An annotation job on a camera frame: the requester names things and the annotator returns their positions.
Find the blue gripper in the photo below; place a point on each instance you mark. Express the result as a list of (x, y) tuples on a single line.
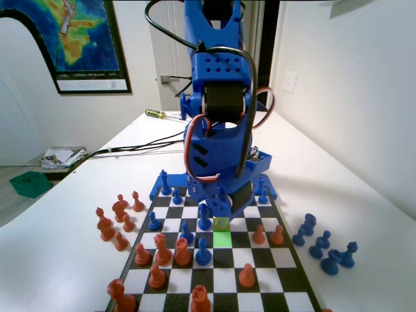
[(210, 196)]

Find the blue SO-100 robot arm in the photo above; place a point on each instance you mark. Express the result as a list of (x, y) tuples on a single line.
[(217, 68)]

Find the blue queen chess piece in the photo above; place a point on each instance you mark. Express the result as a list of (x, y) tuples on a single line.
[(203, 221)]

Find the red pawn chess piece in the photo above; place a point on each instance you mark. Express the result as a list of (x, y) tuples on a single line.
[(277, 236), (246, 279), (156, 280), (120, 243), (259, 236), (127, 225), (137, 204), (142, 257)]

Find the blue bishop chess piece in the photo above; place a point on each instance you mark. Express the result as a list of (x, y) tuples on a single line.
[(187, 235), (349, 256)]

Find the red rook chess piece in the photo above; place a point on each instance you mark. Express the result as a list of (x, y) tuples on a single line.
[(182, 255), (200, 300)]

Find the blue king chess piece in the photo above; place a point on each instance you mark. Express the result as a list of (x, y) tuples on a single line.
[(165, 185)]

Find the red queen chess piece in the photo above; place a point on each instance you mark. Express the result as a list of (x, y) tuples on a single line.
[(162, 253)]

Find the blue knight chess piece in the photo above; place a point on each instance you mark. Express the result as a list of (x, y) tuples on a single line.
[(309, 226)]

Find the red bishop chess piece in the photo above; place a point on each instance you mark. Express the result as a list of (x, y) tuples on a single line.
[(99, 213)]

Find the black and white chessboard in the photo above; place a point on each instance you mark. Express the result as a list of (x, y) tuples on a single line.
[(227, 282)]

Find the pile of papers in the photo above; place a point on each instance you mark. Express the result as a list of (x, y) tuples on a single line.
[(60, 157)]

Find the green plastic object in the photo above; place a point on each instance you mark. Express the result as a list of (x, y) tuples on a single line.
[(29, 184)]

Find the framed map poster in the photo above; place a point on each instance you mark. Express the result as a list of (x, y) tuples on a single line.
[(84, 39)]

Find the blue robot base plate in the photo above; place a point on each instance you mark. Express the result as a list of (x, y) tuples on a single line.
[(174, 181)]

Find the white light switch plate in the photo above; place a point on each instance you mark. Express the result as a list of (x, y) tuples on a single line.
[(290, 81)]

